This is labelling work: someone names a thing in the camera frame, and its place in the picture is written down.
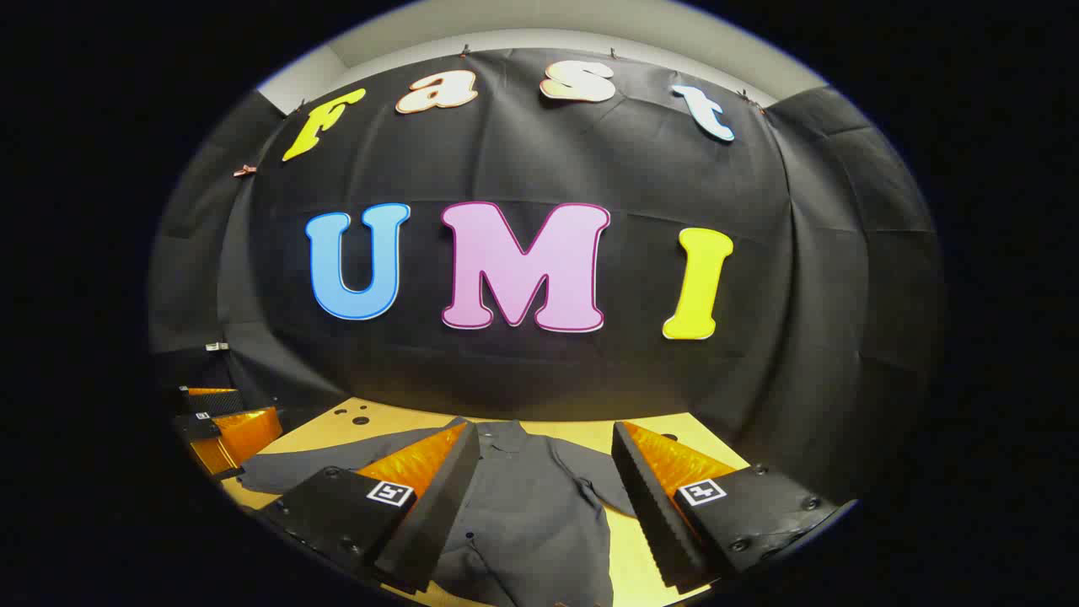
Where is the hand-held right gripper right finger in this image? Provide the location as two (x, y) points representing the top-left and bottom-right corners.
(611, 420), (844, 593)

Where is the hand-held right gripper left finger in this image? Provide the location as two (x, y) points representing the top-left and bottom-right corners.
(257, 420), (481, 594)

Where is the grey button shirt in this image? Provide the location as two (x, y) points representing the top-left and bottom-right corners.
(239, 417), (641, 607)

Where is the black backdrop cloth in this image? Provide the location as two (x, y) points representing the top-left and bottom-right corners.
(148, 46), (945, 507)

